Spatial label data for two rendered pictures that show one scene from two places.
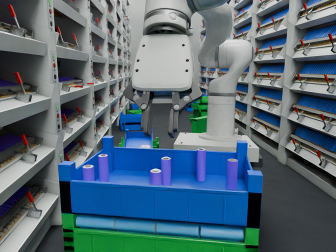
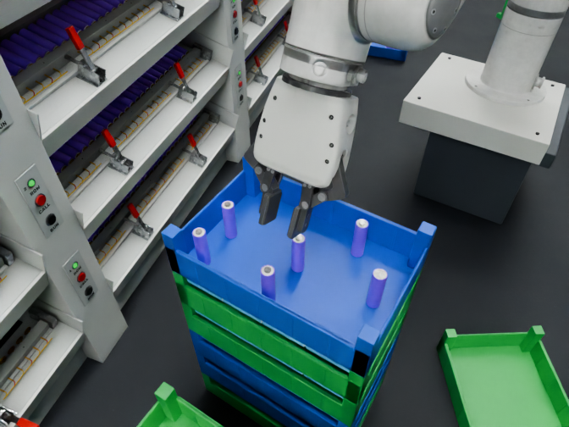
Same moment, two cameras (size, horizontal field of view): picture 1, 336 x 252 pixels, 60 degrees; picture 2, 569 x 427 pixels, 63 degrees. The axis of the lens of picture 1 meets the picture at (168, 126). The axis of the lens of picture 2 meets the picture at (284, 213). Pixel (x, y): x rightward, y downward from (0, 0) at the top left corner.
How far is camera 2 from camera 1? 0.36 m
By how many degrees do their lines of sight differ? 40
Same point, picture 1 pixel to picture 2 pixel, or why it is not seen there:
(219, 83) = not seen: outside the picture
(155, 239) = (260, 331)
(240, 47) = not seen: outside the picture
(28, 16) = not seen: outside the picture
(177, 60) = (316, 141)
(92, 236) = (201, 299)
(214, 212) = (317, 344)
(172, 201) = (275, 315)
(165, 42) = (305, 105)
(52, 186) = (226, 115)
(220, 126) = (506, 73)
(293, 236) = (552, 277)
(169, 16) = (312, 68)
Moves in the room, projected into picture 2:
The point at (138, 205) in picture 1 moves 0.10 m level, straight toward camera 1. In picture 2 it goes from (242, 300) to (211, 372)
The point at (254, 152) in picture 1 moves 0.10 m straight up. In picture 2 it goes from (538, 148) to (557, 108)
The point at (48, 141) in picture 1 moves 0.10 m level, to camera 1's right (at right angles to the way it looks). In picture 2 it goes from (220, 56) to (255, 63)
